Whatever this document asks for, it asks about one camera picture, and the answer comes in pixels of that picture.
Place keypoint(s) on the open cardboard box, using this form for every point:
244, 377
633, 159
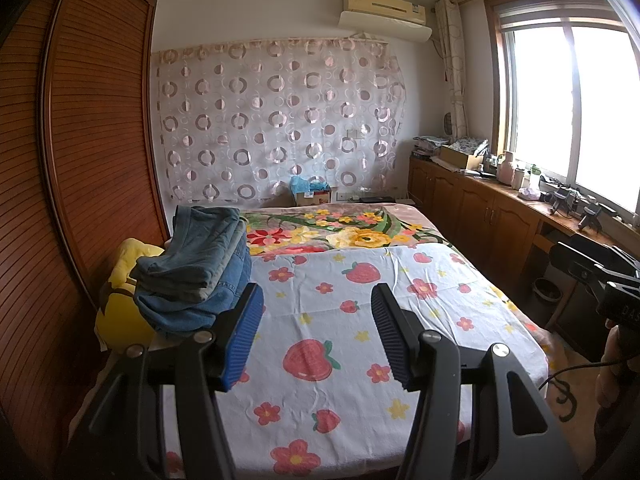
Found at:
457, 159

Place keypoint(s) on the stack of folded cloths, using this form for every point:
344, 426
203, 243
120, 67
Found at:
430, 146

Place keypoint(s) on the yellow plush toy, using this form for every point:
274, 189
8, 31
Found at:
120, 315

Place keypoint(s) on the floral floor rug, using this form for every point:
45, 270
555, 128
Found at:
575, 355

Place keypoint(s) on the wooden cabinet desk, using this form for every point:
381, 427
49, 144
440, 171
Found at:
480, 215

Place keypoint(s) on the wooden frame window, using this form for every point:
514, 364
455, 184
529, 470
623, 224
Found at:
575, 110

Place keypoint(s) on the circle pattern sheer curtain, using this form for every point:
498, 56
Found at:
280, 120

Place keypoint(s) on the person's right hand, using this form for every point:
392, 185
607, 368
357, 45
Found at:
610, 375

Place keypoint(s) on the patterned window curtain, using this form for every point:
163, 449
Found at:
452, 60

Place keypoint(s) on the beige air conditioner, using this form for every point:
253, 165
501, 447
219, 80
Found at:
385, 2

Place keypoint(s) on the patterned cloth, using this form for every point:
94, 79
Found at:
470, 146

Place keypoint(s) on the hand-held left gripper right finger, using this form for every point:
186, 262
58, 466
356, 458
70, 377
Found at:
390, 335

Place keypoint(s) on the blue plastic bag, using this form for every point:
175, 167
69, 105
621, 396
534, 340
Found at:
302, 185

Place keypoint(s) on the bed with floral sheet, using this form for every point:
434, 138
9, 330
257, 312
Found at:
320, 300

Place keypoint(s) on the blue denim folded jeans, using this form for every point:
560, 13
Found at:
195, 312

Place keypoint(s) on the wooden louvred wardrobe door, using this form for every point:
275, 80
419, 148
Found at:
70, 170

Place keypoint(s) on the small cardboard box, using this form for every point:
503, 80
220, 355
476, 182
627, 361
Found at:
312, 199

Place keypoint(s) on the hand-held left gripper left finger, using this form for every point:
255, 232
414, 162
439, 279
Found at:
245, 330

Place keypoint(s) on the pink crumpled bag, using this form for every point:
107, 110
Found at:
530, 192

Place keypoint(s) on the waste bin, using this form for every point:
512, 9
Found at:
547, 297

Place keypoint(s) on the pink floral blanket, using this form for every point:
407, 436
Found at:
340, 230

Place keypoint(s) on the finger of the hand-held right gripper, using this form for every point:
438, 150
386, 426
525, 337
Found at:
580, 262

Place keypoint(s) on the teal short pants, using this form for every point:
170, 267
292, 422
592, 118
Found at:
195, 250

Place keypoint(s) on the dark oval wall ornament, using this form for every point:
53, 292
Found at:
448, 125

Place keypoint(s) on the green lid bottle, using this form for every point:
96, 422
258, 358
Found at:
535, 176

